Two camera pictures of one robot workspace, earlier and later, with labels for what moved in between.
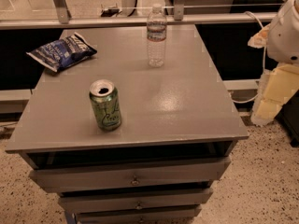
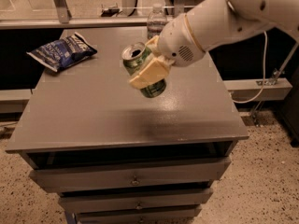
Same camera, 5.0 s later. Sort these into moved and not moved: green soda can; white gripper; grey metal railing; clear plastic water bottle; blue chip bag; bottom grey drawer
Moved: white gripper; green soda can
Not moved: bottom grey drawer; grey metal railing; blue chip bag; clear plastic water bottle
